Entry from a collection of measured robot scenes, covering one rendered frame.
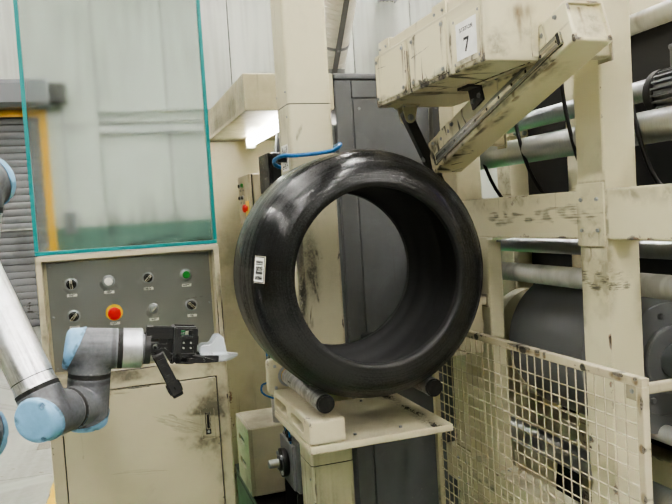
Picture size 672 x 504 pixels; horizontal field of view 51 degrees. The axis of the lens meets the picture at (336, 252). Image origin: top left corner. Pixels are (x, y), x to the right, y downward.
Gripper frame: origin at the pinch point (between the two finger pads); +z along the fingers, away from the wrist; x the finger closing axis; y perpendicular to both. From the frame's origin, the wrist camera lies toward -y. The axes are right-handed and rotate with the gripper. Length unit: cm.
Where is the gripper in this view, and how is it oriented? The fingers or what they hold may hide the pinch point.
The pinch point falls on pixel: (231, 357)
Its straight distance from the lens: 169.0
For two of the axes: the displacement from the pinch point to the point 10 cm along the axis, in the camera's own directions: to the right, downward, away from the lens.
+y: 0.6, -10.0, -0.2
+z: 9.5, 0.5, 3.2
